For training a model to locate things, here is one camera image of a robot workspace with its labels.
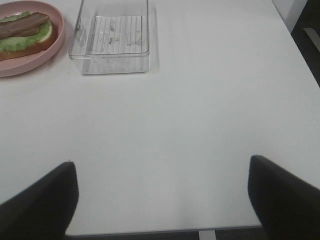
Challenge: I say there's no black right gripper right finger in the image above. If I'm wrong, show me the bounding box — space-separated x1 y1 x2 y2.
247 155 320 240

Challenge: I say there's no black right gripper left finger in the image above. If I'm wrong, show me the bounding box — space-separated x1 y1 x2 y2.
0 162 79 240

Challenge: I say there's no bread slice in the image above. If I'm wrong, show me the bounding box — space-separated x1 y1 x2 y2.
0 19 56 61

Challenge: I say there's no green lettuce leaf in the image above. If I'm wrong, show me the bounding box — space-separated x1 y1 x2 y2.
0 11 55 52

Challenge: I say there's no long bacon strip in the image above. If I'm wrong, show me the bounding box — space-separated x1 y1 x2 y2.
0 25 40 39

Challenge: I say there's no pink round plate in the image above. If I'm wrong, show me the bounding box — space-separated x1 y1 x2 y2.
0 0 66 77

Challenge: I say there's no grey chair part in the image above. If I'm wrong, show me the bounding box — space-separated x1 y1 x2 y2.
303 27 320 52

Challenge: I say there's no right clear plastic tray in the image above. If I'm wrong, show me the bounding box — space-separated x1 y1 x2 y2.
68 0 150 75

